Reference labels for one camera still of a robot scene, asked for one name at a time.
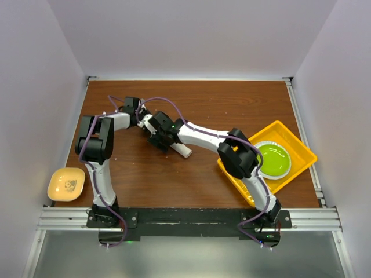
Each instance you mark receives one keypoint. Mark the green plate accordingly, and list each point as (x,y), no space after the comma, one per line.
(276,160)

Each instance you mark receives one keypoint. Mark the tan wooden plate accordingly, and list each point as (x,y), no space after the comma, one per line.
(66,184)

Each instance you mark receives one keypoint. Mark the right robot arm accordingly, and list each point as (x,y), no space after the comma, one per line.
(240,158)

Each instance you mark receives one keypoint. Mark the white cloth napkin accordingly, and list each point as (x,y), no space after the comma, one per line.
(182,149)

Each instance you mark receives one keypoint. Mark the yellow plastic tray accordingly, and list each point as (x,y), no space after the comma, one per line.
(301,156)

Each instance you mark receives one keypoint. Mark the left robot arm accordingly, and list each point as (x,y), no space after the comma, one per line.
(94,147)

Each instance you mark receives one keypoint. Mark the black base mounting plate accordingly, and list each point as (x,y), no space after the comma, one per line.
(186,222)

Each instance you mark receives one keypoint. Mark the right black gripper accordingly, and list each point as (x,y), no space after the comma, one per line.
(155,139)

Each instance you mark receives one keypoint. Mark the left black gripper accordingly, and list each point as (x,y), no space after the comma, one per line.
(144,112)

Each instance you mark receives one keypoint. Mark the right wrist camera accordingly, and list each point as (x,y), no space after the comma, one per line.
(145,124)

